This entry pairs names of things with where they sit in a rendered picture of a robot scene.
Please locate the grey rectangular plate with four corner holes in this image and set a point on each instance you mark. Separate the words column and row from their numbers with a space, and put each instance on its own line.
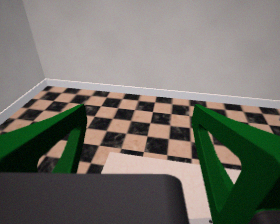
column 201, row 221

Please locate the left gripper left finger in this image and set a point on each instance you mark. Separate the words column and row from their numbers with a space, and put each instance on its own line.
column 21, row 149

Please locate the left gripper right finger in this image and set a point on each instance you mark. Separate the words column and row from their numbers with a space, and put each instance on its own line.
column 257, row 187

